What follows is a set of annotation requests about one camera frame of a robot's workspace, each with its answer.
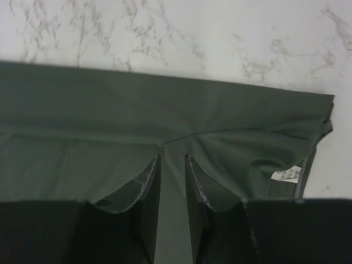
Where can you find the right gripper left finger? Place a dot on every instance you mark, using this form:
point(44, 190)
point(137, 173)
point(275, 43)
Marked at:
point(122, 227)

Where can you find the dark grey t shirt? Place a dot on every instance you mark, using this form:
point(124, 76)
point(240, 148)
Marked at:
point(79, 134)

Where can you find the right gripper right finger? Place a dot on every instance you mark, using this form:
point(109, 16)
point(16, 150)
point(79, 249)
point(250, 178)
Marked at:
point(218, 224)

